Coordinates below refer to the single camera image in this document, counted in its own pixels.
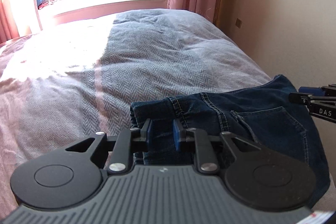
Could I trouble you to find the dark blue denim jeans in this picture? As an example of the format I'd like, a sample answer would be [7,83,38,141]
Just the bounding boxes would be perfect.
[130,75,335,211]

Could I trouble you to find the pink grey herringbone bedspread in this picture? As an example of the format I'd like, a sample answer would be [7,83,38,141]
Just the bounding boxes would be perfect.
[0,8,336,219]

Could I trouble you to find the wall socket plate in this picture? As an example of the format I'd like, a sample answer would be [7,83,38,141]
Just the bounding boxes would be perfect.
[235,18,242,28]

